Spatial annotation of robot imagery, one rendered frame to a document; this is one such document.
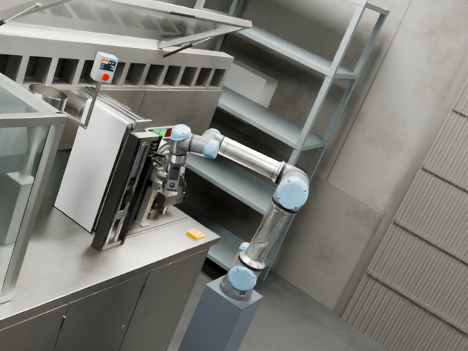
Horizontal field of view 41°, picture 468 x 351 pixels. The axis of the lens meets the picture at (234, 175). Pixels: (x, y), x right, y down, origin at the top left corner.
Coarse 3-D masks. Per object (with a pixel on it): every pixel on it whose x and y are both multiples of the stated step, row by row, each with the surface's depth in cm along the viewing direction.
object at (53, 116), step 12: (0, 72) 203; (12, 84) 197; (24, 96) 195; (36, 96) 196; (48, 108) 190; (0, 120) 170; (12, 120) 173; (24, 120) 177; (36, 120) 181; (48, 120) 185; (60, 120) 189; (60, 132) 192; (48, 156) 193; (48, 168) 195; (36, 192) 197; (36, 204) 199; (36, 216) 202; (24, 228) 202; (24, 240) 203; (24, 252) 206; (12, 276) 208; (12, 288) 211; (0, 300) 208
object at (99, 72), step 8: (96, 56) 233; (104, 56) 230; (112, 56) 233; (96, 64) 232; (104, 64) 231; (112, 64) 233; (96, 72) 231; (104, 72) 233; (112, 72) 234; (96, 80) 233; (104, 80) 233
